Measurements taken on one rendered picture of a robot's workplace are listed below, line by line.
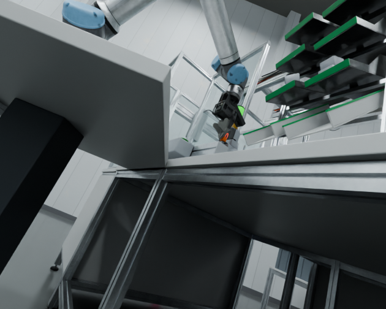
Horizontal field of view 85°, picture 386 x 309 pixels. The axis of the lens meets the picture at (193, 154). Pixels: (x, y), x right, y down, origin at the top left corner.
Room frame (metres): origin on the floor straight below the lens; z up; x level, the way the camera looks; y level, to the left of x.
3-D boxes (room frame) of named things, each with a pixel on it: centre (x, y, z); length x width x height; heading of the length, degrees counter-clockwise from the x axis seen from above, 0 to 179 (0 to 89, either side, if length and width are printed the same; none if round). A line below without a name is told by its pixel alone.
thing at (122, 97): (0.69, 0.42, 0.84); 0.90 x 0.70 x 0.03; 0
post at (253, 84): (1.11, -0.19, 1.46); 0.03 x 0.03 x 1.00; 28
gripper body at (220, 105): (0.83, -0.06, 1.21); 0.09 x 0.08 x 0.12; 118
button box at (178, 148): (0.85, 0.09, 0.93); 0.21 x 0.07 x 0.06; 28
